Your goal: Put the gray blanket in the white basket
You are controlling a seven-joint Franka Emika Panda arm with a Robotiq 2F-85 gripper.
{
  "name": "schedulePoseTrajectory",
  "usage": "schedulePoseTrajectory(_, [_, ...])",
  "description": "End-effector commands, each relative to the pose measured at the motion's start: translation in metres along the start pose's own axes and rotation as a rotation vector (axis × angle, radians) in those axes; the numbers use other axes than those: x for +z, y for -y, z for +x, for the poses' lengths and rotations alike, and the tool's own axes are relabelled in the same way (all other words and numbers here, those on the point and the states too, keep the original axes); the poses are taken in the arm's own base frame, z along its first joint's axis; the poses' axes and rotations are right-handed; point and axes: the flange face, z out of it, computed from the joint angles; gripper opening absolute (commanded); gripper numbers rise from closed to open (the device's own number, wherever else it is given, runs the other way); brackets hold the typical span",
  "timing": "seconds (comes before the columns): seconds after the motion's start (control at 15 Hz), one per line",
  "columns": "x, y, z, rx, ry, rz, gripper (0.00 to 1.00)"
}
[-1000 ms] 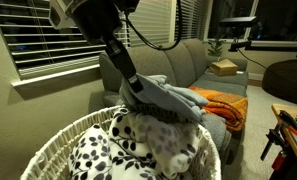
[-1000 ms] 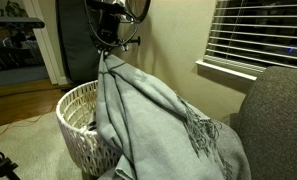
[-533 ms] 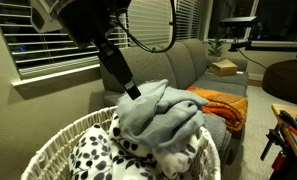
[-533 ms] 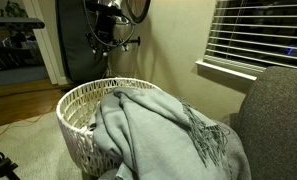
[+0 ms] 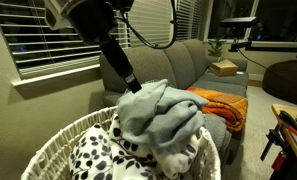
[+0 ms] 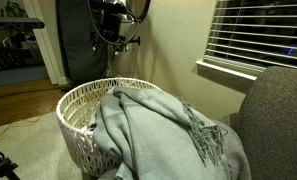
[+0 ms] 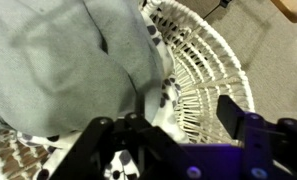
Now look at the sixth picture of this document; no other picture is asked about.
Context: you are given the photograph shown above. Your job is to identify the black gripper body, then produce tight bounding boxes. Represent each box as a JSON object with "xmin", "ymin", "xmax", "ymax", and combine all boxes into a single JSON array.
[{"xmin": 100, "ymin": 11, "xmax": 123, "ymax": 43}]

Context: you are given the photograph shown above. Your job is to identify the gray fringed blanket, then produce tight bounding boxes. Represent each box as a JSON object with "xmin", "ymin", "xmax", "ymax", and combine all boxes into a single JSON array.
[{"xmin": 92, "ymin": 86, "xmax": 252, "ymax": 180}]

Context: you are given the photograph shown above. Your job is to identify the white woven basket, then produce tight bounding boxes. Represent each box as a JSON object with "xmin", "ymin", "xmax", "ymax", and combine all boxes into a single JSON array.
[{"xmin": 55, "ymin": 77, "xmax": 162, "ymax": 178}]

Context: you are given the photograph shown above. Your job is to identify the dark blue padded bag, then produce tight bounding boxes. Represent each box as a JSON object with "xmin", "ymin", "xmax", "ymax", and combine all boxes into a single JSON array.
[{"xmin": 55, "ymin": 0, "xmax": 110, "ymax": 84}]

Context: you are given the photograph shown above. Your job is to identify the round black-framed mirror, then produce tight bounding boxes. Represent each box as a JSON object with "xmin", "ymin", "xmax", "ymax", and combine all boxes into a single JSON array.
[{"xmin": 125, "ymin": 0, "xmax": 152, "ymax": 25}]

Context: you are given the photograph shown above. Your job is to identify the black desk top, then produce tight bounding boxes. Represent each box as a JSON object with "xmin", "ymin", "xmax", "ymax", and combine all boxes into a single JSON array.
[{"xmin": 0, "ymin": 16, "xmax": 46, "ymax": 30}]

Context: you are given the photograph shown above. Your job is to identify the green houseplant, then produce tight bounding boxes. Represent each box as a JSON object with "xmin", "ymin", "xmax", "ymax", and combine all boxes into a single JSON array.
[{"xmin": 0, "ymin": 0, "xmax": 28, "ymax": 18}]

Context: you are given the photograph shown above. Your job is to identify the white window sill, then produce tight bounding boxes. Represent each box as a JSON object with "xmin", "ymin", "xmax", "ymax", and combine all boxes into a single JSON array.
[{"xmin": 195, "ymin": 59, "xmax": 258, "ymax": 82}]

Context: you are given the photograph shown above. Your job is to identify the beige carpet rug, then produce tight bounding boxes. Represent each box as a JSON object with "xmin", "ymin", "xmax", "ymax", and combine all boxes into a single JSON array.
[{"xmin": 0, "ymin": 111, "xmax": 84, "ymax": 180}]

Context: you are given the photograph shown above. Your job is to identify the white window blinds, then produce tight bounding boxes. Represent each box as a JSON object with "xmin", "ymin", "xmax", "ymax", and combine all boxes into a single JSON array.
[{"xmin": 202, "ymin": 0, "xmax": 297, "ymax": 73}]

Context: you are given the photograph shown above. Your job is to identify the black tripod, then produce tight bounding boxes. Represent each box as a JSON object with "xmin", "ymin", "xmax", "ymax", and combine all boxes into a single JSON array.
[{"xmin": 0, "ymin": 136, "xmax": 21, "ymax": 180}]

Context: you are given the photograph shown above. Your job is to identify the dark gray couch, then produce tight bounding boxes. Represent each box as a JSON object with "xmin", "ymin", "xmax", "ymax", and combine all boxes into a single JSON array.
[{"xmin": 97, "ymin": 65, "xmax": 297, "ymax": 180}]

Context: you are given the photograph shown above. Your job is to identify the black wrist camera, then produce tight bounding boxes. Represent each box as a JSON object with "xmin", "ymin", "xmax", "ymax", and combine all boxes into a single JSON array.
[{"xmin": 88, "ymin": 0, "xmax": 128, "ymax": 15}]

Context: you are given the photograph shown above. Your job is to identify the black wall bracket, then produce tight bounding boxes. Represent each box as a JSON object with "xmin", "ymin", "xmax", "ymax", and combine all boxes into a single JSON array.
[{"xmin": 113, "ymin": 36, "xmax": 142, "ymax": 52}]

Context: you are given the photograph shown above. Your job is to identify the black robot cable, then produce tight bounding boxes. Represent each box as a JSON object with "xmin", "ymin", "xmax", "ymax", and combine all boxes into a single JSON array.
[{"xmin": 86, "ymin": 0, "xmax": 141, "ymax": 47}]

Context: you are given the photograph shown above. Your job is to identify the white door frame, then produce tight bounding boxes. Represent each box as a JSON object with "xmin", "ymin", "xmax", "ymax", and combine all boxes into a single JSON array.
[{"xmin": 22, "ymin": 0, "xmax": 71, "ymax": 86}]

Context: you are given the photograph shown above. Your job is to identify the orange floor cable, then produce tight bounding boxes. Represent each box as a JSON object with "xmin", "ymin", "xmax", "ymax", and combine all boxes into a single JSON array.
[{"xmin": 0, "ymin": 99, "xmax": 61, "ymax": 141}]

